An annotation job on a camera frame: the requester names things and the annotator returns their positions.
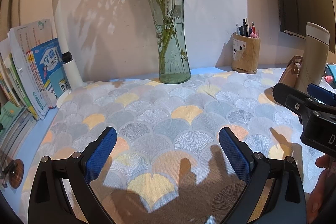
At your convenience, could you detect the person's right hand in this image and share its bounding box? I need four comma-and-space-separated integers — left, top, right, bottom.
306, 155, 330, 223

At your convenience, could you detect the brown leather pouch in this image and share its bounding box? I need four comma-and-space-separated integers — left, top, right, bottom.
279, 56, 303, 88

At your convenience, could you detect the round brown wooden disc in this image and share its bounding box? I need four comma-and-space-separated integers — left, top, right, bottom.
9, 159, 24, 189

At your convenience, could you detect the beige thermos bottle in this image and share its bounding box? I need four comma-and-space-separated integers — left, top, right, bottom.
295, 22, 330, 94

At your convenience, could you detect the cork pen holder cup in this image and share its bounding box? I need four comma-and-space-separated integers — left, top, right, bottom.
232, 18, 261, 74

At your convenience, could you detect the blue cover study book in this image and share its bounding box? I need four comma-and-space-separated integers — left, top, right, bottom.
29, 38, 70, 109

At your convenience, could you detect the white book stack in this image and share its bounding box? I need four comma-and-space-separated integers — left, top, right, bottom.
0, 18, 57, 156

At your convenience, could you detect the glass flower vase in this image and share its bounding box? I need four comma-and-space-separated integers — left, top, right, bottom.
148, 0, 191, 84

